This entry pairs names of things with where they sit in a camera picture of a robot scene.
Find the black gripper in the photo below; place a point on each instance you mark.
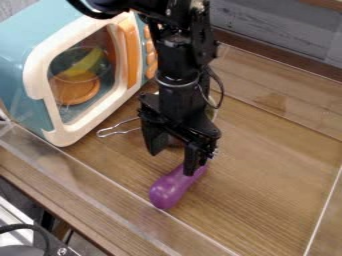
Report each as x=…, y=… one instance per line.
x=179, y=103

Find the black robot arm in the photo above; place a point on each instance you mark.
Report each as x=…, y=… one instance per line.
x=179, y=25

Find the orange turntable plate in microwave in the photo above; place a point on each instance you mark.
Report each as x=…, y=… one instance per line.
x=73, y=90

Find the purple toy eggplant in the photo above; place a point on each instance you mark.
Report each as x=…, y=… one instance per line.
x=171, y=186

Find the blue toy microwave oven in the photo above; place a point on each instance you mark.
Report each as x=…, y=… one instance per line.
x=48, y=39

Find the silver pot with handle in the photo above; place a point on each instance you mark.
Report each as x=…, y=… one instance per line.
x=117, y=128

